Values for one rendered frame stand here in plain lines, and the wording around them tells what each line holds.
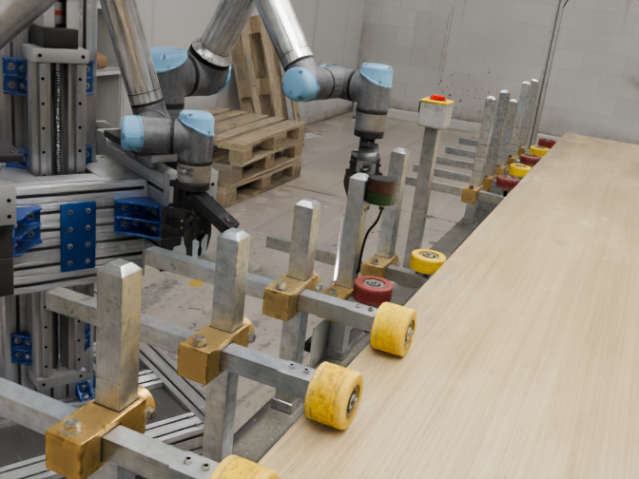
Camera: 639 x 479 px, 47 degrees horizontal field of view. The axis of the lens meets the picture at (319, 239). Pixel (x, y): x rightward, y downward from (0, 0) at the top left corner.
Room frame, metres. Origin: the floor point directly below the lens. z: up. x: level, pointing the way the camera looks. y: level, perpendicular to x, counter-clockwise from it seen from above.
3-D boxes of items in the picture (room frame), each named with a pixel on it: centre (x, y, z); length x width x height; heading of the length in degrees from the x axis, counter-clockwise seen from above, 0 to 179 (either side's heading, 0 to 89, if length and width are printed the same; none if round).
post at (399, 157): (1.67, -0.16, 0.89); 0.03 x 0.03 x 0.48; 68
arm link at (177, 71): (1.90, 0.45, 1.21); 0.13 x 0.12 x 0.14; 147
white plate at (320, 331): (1.48, -0.06, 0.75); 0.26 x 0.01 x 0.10; 158
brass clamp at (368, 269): (1.65, -0.15, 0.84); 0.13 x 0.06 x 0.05; 158
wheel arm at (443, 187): (2.59, -0.45, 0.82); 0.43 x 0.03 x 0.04; 68
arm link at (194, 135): (1.54, 0.29, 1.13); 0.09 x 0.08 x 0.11; 100
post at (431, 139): (1.91, -0.26, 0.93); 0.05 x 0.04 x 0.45; 158
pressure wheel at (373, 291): (1.37, -0.12, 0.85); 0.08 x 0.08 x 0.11
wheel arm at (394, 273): (1.66, -0.07, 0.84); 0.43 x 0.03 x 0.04; 68
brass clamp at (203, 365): (0.96, 0.13, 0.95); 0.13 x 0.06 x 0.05; 158
